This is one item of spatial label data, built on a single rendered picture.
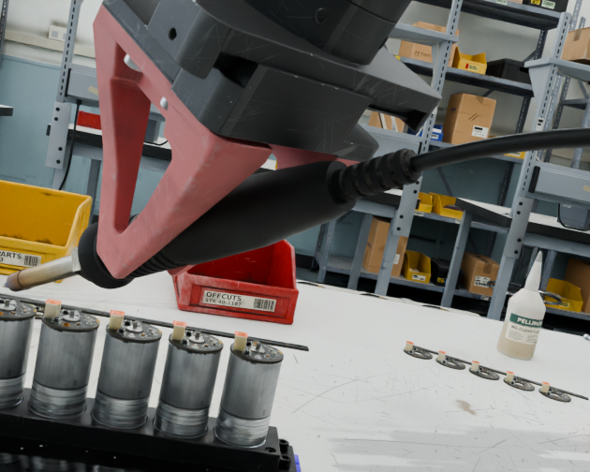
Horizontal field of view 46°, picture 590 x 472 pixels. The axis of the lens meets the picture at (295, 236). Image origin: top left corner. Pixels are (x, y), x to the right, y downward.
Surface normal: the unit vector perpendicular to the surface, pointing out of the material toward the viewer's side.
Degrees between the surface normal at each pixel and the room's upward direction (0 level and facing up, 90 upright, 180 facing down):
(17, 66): 90
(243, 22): 27
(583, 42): 88
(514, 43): 90
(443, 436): 0
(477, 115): 89
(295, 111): 117
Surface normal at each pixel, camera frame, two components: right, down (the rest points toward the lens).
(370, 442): 0.20, -0.97
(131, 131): 0.72, 0.35
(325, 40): 0.29, 0.61
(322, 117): 0.58, 0.66
